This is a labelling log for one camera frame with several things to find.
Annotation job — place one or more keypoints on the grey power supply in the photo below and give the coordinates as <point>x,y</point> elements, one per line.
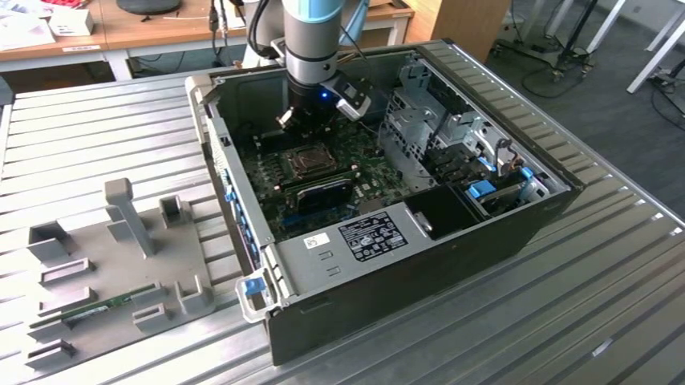
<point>310,264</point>

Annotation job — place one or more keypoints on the wooden desk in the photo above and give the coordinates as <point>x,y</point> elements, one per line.
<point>160,32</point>

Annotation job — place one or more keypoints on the green RAM stick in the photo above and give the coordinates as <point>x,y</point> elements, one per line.
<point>96,308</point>

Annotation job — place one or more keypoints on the red item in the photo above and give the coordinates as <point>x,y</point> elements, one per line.
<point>64,3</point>

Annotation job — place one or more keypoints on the grey parts rack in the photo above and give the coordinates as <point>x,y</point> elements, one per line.
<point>107,276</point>

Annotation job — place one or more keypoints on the white table leg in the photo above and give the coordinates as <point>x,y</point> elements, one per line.
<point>605,28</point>

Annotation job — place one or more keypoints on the CPU socket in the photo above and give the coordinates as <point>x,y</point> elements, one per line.
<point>291,173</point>

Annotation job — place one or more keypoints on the silver CPU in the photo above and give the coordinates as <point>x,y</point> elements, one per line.
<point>311,159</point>

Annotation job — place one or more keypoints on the white square sticker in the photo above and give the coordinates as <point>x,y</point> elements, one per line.
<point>316,241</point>

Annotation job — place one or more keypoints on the silver drive cage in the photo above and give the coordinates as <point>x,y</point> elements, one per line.
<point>411,120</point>

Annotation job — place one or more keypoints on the green motherboard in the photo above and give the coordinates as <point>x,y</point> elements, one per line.
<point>374,172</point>

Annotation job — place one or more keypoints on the white tape piece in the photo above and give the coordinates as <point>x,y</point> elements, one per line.
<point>602,347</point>

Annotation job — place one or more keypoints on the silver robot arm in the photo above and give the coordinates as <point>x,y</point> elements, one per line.
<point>310,40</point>

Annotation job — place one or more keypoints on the dark grey PC case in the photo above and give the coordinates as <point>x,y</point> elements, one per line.
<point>374,305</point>

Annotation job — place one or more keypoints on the black graphics card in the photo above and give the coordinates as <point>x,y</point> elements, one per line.
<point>320,198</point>

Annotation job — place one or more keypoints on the blue expansion latch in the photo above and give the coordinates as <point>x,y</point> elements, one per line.
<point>228,197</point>

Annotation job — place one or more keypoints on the blue case latch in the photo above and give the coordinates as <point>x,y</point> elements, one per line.
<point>252,288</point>

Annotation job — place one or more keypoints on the white table frame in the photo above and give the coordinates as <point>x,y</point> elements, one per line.
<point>656,66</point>

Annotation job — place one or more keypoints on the wooden cabinet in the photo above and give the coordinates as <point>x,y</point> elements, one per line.
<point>470,24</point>

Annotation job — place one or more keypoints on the blue drive latch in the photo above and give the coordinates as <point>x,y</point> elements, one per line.
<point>483,164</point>

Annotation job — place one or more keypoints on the black round object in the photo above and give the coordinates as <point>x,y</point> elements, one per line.
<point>147,6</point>

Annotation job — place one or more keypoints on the white cardboard box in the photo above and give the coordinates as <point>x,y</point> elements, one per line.
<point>72,22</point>

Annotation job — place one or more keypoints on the black wheeled stand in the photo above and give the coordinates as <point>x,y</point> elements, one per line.
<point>575,30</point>

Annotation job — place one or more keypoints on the black power supply label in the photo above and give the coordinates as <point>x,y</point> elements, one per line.
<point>371,236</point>

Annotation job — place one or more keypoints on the white paper stack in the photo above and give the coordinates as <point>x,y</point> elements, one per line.
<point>21,32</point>

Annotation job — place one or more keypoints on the hard disk in blue carrier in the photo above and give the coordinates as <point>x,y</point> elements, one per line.
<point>481,189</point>

